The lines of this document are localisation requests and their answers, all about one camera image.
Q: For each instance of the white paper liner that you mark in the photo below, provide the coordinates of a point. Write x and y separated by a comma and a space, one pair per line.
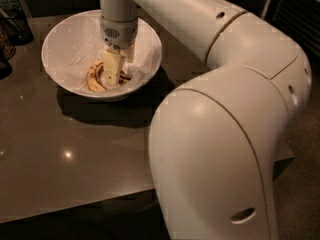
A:
147, 58

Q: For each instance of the black wire basket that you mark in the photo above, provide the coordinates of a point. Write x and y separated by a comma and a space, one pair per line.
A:
16, 26

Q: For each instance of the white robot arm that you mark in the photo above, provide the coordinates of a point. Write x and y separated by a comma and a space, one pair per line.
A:
214, 139

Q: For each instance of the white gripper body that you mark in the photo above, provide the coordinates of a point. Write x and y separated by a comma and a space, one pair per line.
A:
119, 33

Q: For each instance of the brown object at left edge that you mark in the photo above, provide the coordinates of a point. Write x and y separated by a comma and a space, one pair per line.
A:
7, 50

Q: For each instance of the spotted banana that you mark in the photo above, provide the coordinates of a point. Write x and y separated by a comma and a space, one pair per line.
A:
123, 78
93, 78

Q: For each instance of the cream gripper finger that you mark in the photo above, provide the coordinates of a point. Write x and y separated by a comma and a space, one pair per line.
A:
128, 53
113, 62

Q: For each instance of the white bowl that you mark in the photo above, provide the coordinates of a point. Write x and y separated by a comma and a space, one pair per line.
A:
64, 41

